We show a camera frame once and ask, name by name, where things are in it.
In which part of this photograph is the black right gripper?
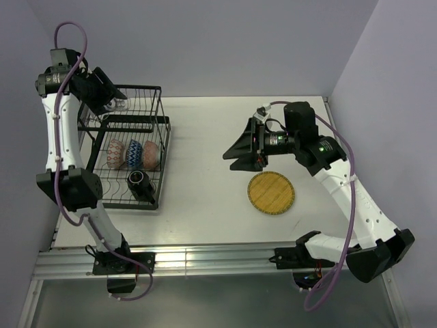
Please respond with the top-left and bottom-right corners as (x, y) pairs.
(223, 116), (299, 172)

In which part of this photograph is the clear faceted glass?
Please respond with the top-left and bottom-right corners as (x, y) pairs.
(114, 98), (132, 111)

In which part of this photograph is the blue triangle patterned bowl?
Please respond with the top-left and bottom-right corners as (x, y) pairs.
(107, 139), (125, 169)

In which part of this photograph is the orange patterned bowl zigzag outside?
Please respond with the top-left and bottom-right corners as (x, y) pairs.
(126, 139), (143, 169)

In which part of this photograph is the pink floral patterned bowl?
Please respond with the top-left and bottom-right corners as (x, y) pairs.
(143, 141), (160, 171)

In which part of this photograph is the black mug white inside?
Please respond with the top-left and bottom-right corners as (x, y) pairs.
(127, 170), (156, 204)

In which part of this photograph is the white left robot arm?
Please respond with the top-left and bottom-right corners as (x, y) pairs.
(36, 48), (133, 273)

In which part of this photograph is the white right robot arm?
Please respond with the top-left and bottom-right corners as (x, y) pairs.
(223, 101), (414, 283)

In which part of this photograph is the round woven bamboo tray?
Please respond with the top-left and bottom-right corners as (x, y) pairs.
(247, 172), (296, 215)

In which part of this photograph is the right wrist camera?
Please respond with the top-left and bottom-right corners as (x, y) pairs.
(253, 103), (271, 124)

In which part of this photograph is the black wire dish rack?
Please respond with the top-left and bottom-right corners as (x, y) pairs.
(78, 85), (171, 210)

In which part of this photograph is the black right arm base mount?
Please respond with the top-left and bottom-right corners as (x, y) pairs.
(268, 247), (335, 270)

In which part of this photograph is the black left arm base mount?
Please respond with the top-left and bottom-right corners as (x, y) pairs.
(92, 251), (156, 301)

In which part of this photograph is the aluminium table edge rail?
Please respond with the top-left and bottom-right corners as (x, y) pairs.
(31, 243), (294, 280)

